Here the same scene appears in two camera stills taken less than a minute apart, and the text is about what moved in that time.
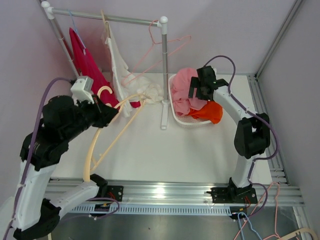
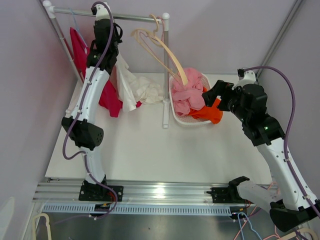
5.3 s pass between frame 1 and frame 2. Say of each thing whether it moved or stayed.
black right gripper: moved
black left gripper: moved
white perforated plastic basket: stayed
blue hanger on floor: stayed
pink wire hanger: moved
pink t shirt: stayed
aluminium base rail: stayed
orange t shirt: stayed
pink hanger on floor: stayed
